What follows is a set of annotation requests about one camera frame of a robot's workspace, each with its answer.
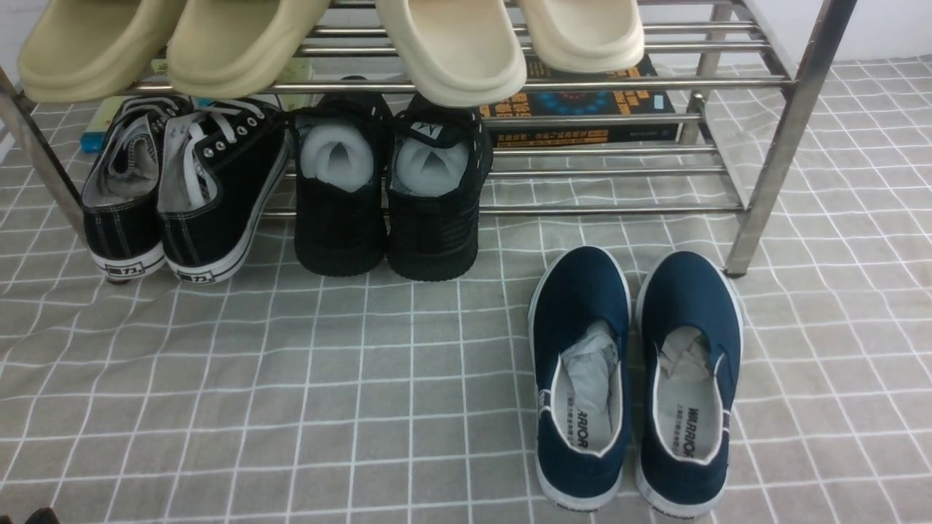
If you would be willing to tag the navy slip-on shoe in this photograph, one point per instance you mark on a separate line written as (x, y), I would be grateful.
(578, 326)
(691, 331)

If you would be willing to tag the stainless steel shoe rack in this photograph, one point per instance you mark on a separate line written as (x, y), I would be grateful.
(732, 27)

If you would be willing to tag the black knit shoe right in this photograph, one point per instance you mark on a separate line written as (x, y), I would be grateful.
(440, 163)

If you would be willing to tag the black knit shoe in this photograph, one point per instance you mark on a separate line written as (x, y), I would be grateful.
(341, 148)
(440, 163)

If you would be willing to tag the black knit shoe left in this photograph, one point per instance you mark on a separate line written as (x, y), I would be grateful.
(341, 148)

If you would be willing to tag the cream slipper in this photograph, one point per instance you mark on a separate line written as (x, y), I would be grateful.
(458, 54)
(585, 37)

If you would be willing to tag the grey checked floor cloth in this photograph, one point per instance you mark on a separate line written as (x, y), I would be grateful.
(282, 396)

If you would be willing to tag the cream slipper far right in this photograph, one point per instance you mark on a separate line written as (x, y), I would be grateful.
(585, 37)

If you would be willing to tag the black canvas sneaker right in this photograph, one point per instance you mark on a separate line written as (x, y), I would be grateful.
(221, 164)

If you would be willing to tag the black canvas sneaker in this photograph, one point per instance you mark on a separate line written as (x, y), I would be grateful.
(119, 197)
(221, 164)

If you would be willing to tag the olive green slipper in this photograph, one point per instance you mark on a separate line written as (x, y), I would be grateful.
(231, 49)
(91, 50)

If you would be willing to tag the black canvas sneaker left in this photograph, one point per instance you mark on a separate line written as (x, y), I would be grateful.
(119, 197)

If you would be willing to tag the olive green slipper far left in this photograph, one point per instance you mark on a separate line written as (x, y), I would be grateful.
(91, 50)

